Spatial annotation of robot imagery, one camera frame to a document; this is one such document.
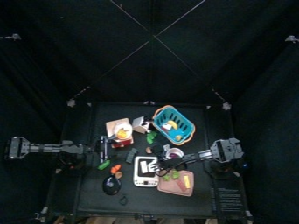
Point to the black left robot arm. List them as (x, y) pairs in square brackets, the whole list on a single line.
[(43, 148)]

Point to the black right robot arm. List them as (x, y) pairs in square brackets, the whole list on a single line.
[(224, 150)]

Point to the grey toy knife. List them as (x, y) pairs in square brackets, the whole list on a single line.
[(111, 136)]

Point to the light green toy leaf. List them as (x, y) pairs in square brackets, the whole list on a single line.
[(166, 177)]

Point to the green toy vegetable top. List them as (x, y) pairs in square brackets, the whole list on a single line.
[(103, 165)]

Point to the red wooden drawer box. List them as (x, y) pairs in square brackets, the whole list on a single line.
[(123, 143)]

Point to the yellow toy food piece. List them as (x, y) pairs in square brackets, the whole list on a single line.
[(122, 134)]

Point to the orange carrot tip piece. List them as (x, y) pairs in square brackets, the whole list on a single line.
[(118, 166)]

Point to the green white vegetable half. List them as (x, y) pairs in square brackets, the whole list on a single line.
[(175, 174)]

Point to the white toy bowl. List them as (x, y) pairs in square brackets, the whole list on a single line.
[(174, 153)]

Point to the orange carrot middle piece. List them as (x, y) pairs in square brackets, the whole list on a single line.
[(114, 170)]

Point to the white kitchen scale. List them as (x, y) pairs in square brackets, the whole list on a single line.
[(146, 182)]

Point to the dark green seaweed strip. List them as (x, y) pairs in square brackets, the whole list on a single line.
[(131, 155)]

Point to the salmon toy slice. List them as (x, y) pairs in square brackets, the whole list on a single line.
[(181, 184)]

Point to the yellow toy stick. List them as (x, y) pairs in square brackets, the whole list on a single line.
[(188, 182)]

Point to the green toy lettuce leaf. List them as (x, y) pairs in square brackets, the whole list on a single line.
[(154, 133), (150, 140)]

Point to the white wooden knife block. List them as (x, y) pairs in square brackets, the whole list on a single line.
[(139, 125)]

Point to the small yellow toy fruit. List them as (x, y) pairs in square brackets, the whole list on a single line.
[(180, 137)]

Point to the dark round cup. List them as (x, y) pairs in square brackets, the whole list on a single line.
[(111, 185)]

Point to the yellow toy banana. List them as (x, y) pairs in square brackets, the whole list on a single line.
[(173, 124)]

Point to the metal frame bracket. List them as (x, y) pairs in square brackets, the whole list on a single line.
[(71, 102), (226, 105)]

